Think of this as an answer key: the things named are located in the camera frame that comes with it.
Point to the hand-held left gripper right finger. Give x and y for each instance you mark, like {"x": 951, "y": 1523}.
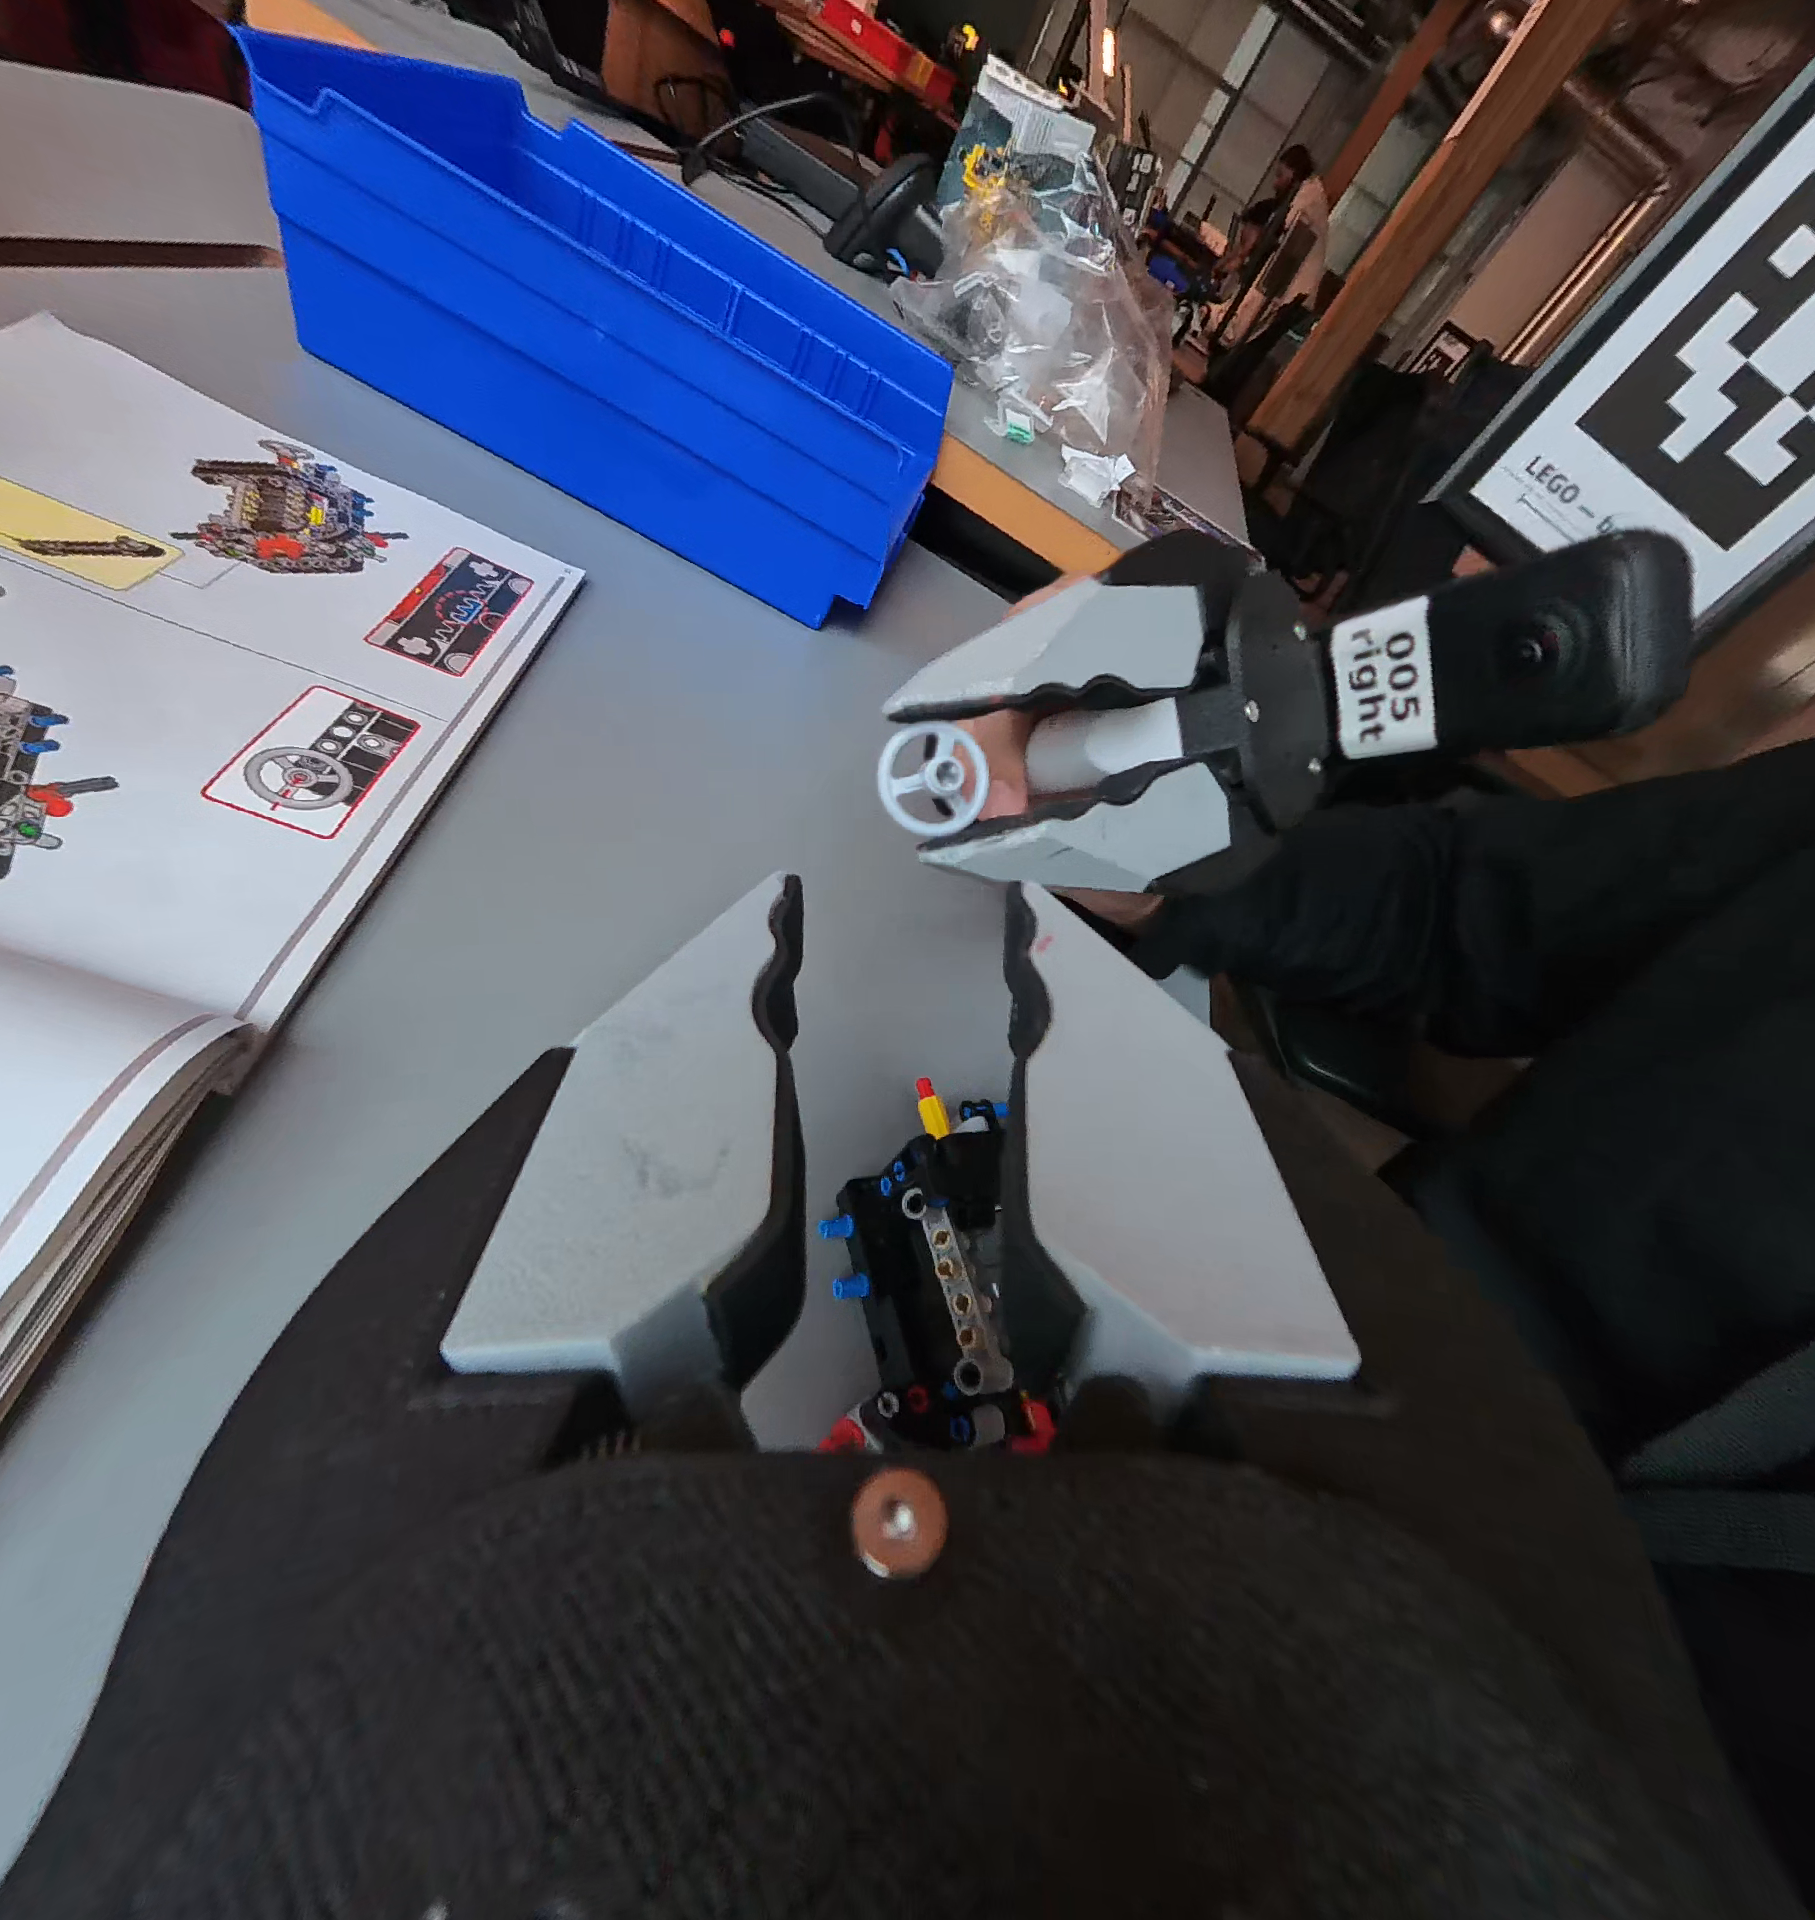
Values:
{"x": 1177, "y": 1201}

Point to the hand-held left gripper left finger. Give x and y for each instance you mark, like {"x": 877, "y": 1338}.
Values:
{"x": 622, "y": 1185}

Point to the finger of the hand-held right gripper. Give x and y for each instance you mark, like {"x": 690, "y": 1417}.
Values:
{"x": 1087, "y": 840}
{"x": 1087, "y": 638}

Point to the grey lego steering wheel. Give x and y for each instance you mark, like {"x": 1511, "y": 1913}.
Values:
{"x": 937, "y": 776}

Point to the black lego car model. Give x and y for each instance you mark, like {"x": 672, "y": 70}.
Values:
{"x": 937, "y": 1201}

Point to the person's right forearm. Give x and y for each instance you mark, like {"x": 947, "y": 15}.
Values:
{"x": 1371, "y": 914}

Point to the lego instruction booklet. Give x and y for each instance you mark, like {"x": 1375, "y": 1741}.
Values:
{"x": 172, "y": 840}

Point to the person's right hand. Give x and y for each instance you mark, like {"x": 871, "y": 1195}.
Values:
{"x": 1005, "y": 789}

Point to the white marker tag board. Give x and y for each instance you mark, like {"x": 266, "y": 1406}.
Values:
{"x": 1747, "y": 374}

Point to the black barcode scanner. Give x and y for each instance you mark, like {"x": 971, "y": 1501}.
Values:
{"x": 883, "y": 219}

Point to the blue plastic bin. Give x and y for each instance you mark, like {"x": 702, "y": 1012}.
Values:
{"x": 548, "y": 344}

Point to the wooden post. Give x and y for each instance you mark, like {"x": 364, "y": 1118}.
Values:
{"x": 1387, "y": 255}

